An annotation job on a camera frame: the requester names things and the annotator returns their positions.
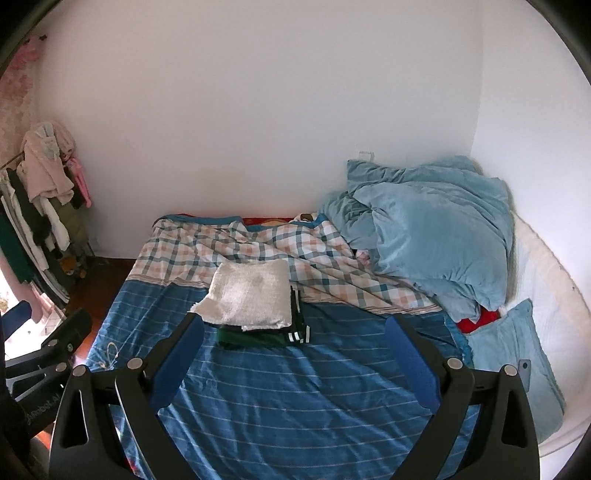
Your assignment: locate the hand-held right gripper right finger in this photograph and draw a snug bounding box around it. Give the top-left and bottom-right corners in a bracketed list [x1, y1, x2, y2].
[385, 313, 542, 480]

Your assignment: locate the dark green striped garment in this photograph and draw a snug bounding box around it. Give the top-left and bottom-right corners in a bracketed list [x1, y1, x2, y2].
[217, 323, 311, 350]

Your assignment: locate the light blue pillow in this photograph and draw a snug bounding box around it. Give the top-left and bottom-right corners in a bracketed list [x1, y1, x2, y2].
[466, 299, 567, 446]

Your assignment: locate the blue striped bed sheet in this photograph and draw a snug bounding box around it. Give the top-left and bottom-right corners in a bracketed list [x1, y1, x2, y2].
[85, 272, 481, 480]

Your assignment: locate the rack of hanging clothes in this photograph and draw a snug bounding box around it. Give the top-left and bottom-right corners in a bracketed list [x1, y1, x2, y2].
[0, 154, 99, 308]

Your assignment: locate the red cloth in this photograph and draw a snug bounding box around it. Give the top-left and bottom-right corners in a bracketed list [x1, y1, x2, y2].
[455, 309, 502, 336]

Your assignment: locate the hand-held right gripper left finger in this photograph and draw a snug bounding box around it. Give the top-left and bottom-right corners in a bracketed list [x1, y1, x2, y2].
[48, 313, 206, 480]

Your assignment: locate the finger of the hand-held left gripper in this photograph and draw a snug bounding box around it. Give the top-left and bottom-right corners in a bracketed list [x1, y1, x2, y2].
[0, 300, 34, 331]
[4, 307, 93, 400]

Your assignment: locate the pink fluffy hanging garment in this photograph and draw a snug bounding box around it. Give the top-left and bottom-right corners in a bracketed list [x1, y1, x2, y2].
[22, 121, 77, 205]

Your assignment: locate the plaid blanket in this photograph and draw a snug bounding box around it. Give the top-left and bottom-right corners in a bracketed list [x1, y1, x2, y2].
[127, 215, 444, 317]

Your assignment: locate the white fuzzy garment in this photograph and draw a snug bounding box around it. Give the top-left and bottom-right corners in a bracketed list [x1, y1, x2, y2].
[191, 259, 294, 332]

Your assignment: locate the black folded garment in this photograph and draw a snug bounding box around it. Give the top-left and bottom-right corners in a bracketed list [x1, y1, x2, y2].
[288, 285, 306, 331]

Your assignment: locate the light blue duvet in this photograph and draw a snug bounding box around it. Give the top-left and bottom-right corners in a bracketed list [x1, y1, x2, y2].
[318, 155, 516, 324]

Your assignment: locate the white quilted mattress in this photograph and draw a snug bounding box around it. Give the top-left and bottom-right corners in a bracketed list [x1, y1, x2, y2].
[508, 210, 591, 459]

